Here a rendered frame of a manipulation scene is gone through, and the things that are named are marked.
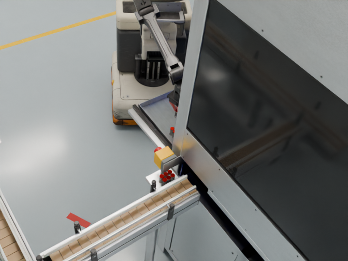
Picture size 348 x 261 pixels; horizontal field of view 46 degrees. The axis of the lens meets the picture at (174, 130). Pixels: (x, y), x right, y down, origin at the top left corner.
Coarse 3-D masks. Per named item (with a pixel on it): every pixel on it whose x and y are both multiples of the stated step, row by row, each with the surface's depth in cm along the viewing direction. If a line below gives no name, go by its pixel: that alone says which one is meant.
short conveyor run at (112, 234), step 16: (160, 192) 173; (176, 192) 177; (192, 192) 178; (128, 208) 166; (144, 208) 171; (160, 208) 168; (176, 208) 172; (96, 224) 160; (112, 224) 165; (128, 224) 161; (144, 224) 166; (160, 224) 173; (64, 240) 158; (80, 240) 159; (96, 240) 160; (112, 240) 160; (128, 240) 164; (48, 256) 157; (64, 256) 154; (80, 256) 155; (96, 256) 154
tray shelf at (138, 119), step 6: (132, 108) 214; (132, 114) 211; (138, 120) 209; (144, 126) 207; (144, 132) 206; (150, 132) 205; (150, 138) 203; (156, 138) 202; (156, 144) 200; (162, 144) 200
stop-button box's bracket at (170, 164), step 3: (180, 156) 179; (174, 159) 177; (177, 159) 179; (168, 162) 176; (171, 162) 177; (174, 162) 179; (177, 162) 181; (165, 165) 176; (168, 165) 178; (171, 165) 179; (174, 165) 181; (165, 168) 178; (168, 168) 180
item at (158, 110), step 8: (160, 96) 218; (144, 104) 214; (152, 104) 217; (160, 104) 217; (168, 104) 218; (144, 112) 209; (152, 112) 213; (160, 112) 214; (168, 112) 214; (152, 120) 205; (160, 120) 210; (168, 120) 211; (160, 128) 206; (168, 128) 207; (168, 136) 204
